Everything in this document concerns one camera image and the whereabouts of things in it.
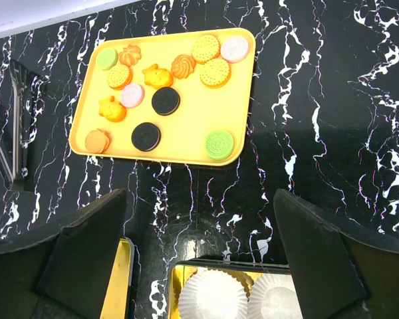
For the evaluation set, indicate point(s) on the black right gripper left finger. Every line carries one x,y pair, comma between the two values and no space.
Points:
62,268

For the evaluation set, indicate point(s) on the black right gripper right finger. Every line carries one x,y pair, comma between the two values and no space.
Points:
340,269

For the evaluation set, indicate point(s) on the gold tin lid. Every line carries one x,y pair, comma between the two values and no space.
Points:
116,300

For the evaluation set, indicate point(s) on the gold cookie tin box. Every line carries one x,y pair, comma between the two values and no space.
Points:
244,272

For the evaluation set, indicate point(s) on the orange cat-shaped cookie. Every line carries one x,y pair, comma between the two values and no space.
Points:
97,141

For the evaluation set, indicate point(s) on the black sandwich cookie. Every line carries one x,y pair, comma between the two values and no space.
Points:
146,136
165,101

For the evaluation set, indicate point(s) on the metal serving tongs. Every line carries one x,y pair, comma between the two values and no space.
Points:
27,87

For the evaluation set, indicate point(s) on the white paper cup rear-right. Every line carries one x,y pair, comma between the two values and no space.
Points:
274,296

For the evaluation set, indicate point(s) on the white paper cup rear-left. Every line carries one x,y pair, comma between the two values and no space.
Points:
212,294

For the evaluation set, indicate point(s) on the yellow cat-shaped cookie left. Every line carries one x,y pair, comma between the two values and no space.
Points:
111,109

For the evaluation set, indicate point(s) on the yellow cat-shaped cookie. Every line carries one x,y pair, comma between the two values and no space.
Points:
111,109
157,77

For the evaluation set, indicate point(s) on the green embossed round cookie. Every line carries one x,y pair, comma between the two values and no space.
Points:
219,145

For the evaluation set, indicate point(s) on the pink round cookie left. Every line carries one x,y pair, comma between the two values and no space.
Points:
132,95

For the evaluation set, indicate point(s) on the pink round cookie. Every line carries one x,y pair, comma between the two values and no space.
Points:
234,49
132,95

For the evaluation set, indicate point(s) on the yellow dotted sandwich cookie left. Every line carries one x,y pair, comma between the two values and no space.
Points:
119,76

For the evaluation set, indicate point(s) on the yellow plastic tray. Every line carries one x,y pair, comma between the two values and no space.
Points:
202,110

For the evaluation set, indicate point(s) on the yellow cat-shaped cookie centre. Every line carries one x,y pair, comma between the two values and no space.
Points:
157,77

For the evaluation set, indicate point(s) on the green round cookie top-left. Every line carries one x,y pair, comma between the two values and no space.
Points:
107,58

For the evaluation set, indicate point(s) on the orange swirl cookie left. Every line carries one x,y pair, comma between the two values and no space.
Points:
130,55

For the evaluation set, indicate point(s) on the orange swirl cookie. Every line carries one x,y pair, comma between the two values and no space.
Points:
130,55
182,66

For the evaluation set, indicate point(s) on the orange swirl cookie centre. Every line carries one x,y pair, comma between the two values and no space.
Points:
182,66

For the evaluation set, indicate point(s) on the pink round cookie right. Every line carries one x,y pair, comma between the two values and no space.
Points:
234,49

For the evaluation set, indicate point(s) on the yellow dotted cookie top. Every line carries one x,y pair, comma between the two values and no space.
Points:
205,48

